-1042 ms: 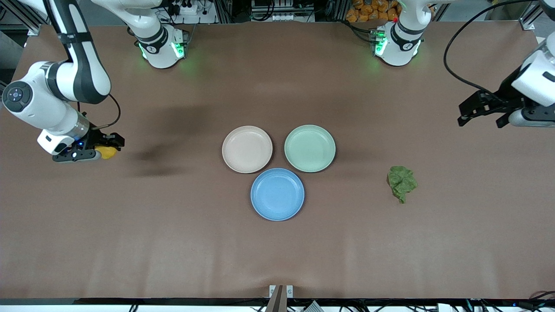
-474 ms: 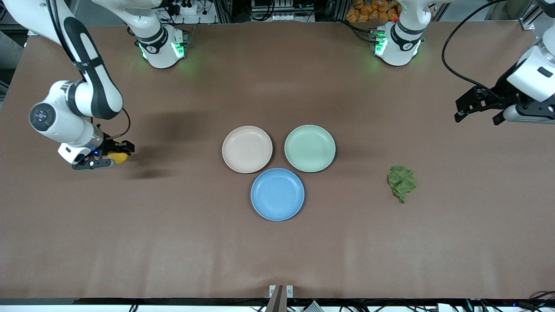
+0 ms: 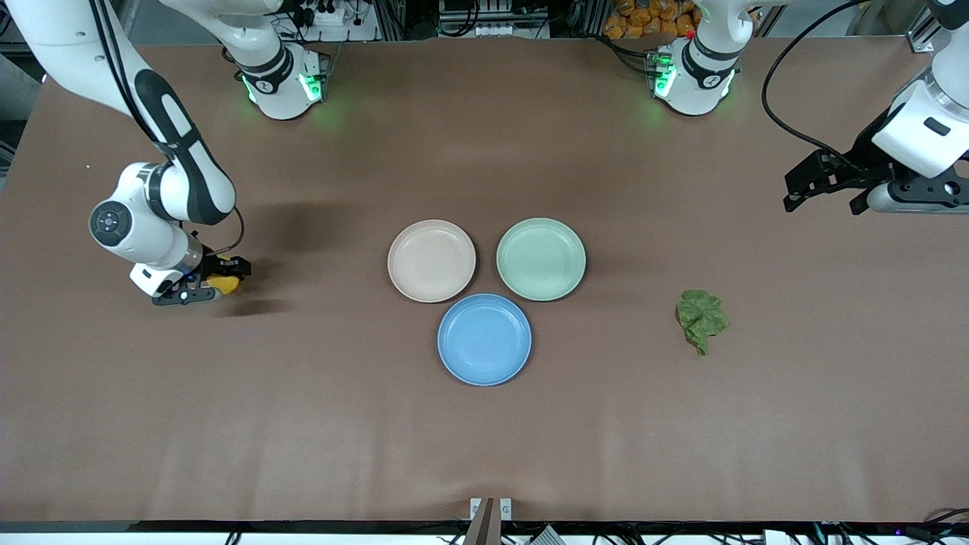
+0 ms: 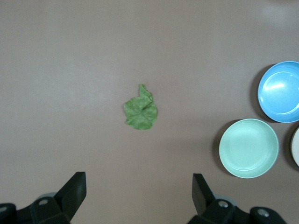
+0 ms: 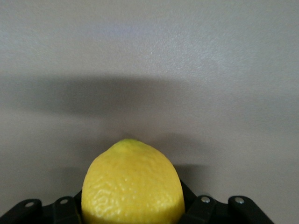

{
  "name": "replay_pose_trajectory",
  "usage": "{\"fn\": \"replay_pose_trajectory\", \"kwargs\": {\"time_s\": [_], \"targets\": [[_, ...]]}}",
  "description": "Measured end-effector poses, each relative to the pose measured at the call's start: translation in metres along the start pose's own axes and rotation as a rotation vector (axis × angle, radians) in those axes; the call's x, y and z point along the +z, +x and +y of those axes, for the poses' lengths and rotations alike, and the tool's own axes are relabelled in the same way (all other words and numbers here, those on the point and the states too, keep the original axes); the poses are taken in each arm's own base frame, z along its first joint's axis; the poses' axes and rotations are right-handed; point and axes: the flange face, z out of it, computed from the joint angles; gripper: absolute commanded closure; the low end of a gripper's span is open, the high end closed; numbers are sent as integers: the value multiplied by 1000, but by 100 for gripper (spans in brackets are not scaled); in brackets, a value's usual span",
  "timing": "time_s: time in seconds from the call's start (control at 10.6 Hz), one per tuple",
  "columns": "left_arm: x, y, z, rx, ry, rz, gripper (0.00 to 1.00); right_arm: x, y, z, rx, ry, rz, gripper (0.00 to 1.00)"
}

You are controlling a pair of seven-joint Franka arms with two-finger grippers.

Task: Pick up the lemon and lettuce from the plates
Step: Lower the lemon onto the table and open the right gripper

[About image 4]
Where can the blue plate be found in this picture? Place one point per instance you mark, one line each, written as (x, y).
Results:
(280, 93)

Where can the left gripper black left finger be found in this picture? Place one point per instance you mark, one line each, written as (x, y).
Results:
(70, 198)

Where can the light green plate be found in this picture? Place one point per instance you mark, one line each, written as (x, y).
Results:
(248, 149)

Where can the green lettuce leaf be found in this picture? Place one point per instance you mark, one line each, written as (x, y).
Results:
(140, 114)

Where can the beige plate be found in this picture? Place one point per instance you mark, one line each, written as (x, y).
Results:
(296, 147)

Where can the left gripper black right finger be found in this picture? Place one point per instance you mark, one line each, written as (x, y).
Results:
(205, 203)

